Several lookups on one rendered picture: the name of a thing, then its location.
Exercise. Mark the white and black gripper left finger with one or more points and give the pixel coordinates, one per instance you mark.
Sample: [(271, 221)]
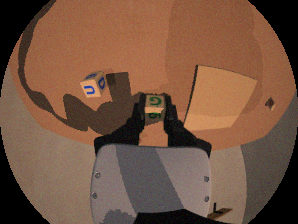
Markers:
[(129, 132)]

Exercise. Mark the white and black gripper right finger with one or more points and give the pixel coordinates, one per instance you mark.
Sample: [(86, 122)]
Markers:
[(178, 135)]

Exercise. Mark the orange flat mat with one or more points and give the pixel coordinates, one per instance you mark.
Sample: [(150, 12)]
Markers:
[(218, 98)]

